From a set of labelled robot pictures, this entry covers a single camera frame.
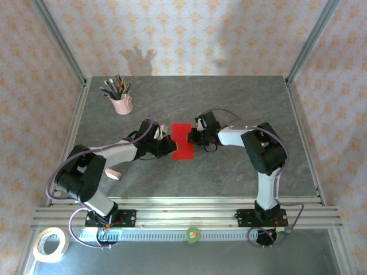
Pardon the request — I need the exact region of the base wiring bundle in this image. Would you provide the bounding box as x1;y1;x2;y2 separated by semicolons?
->
254;226;291;249
94;222;121;249

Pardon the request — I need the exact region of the red square paper sheet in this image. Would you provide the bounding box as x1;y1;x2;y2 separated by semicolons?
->
171;123;196;161

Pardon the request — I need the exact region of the aluminium table side rail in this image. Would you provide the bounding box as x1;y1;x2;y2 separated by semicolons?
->
47;80;91;207
285;80;326;207

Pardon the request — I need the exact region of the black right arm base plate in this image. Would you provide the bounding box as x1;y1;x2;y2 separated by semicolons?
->
235;209;288;229

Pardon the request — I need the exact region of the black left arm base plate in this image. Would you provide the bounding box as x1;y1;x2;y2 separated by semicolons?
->
85;210;137;229

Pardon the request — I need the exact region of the pink eraser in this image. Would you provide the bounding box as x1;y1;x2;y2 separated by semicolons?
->
104;168;121;180

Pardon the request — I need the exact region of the aluminium frame post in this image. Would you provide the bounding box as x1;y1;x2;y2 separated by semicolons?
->
286;0;342;87
30;0;88;87

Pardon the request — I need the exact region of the grey pencil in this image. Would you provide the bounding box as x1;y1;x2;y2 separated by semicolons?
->
103;80;116;97

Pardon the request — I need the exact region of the masking tape roll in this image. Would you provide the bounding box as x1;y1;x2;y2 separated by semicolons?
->
32;227;71;263

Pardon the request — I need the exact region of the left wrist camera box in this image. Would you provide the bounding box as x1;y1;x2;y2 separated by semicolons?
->
154;124;170;141

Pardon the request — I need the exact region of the green round sticker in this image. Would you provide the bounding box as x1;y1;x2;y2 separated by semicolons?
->
185;226;201;245

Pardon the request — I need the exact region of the pink pencil cup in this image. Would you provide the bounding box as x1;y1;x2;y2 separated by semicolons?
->
110;94;134;115

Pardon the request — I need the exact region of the slotted grey cable duct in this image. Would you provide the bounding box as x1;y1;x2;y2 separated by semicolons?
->
70;230;259;242

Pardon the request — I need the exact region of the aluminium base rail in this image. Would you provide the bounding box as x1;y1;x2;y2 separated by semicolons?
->
30;197;344;230

